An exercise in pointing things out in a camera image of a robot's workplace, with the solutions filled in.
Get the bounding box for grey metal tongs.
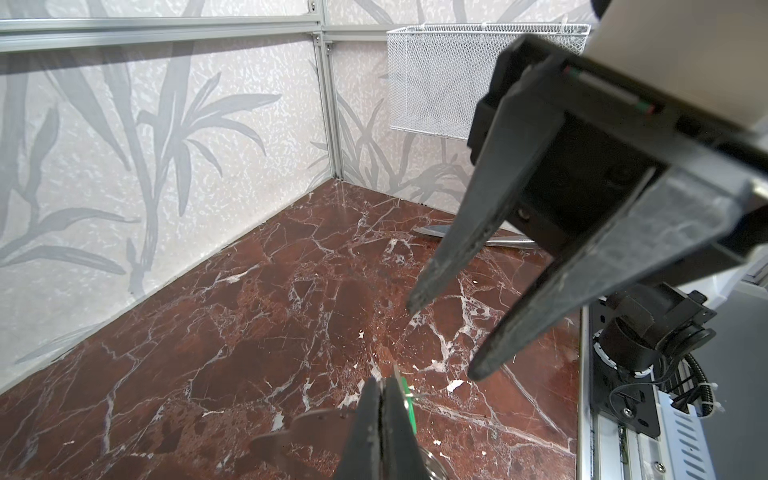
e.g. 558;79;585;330
411;224;541;251

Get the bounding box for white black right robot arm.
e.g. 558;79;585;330
407;35;767;380

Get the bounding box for key with green tag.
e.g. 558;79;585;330
393;364;418;435

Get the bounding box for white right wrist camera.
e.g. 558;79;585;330
585;1;767;134

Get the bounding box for white wire mesh basket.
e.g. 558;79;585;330
387;21;592;140

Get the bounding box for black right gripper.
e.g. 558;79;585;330
407;35;767;381

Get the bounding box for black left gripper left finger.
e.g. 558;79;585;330
333;377;381;480

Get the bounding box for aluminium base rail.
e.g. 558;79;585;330
575;257;768;480

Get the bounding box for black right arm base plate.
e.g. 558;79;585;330
587;299;661;439

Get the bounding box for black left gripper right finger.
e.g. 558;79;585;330
380;377;430;480

